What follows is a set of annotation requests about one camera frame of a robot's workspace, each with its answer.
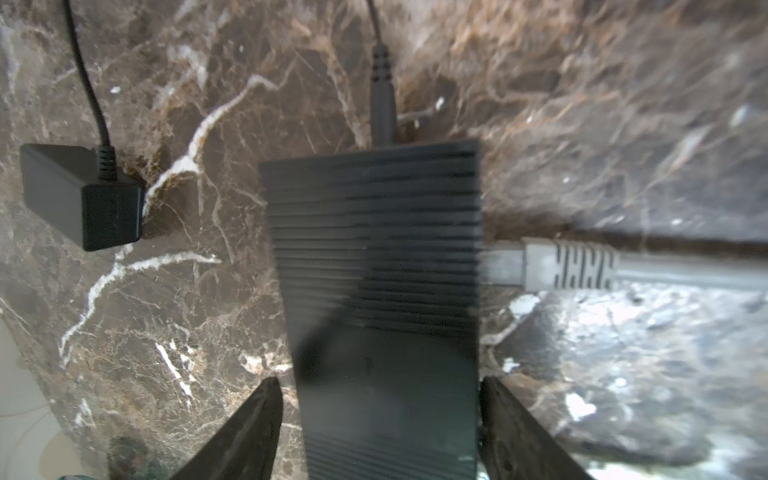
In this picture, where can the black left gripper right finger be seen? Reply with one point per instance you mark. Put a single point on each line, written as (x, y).
(514, 445)

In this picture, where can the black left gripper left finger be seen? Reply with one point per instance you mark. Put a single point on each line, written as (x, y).
(246, 444)

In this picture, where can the black network switch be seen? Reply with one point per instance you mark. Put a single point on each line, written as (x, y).
(376, 255)

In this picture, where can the black power adapter near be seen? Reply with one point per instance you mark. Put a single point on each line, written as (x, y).
(61, 185)

